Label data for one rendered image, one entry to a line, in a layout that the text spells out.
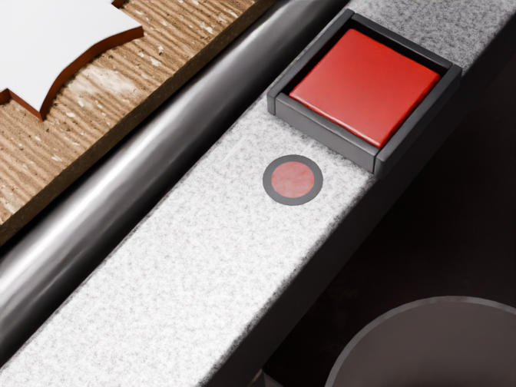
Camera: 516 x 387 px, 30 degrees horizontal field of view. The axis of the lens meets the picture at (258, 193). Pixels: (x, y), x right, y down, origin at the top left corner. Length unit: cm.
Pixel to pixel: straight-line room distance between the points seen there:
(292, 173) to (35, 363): 16
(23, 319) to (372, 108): 21
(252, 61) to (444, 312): 61
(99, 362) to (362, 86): 20
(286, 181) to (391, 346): 66
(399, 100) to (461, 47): 6
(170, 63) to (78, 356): 17
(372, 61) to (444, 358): 72
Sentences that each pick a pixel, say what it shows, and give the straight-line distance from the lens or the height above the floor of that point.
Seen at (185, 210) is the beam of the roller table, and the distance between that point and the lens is 50.
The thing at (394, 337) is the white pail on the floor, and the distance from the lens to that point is 112.
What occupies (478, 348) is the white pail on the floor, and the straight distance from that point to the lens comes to 118.
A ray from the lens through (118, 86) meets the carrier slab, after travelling 52.
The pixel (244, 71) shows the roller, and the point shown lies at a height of 92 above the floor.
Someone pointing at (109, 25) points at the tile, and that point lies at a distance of 54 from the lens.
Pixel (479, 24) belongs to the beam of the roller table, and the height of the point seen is 91.
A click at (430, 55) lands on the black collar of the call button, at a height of 93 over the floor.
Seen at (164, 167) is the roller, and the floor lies 91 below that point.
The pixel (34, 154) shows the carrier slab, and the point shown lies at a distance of 51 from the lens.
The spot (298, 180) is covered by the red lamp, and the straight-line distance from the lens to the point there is 50.
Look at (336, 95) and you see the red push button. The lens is 52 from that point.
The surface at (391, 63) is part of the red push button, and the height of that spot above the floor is 93.
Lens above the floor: 134
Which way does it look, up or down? 58 degrees down
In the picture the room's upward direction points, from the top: 5 degrees counter-clockwise
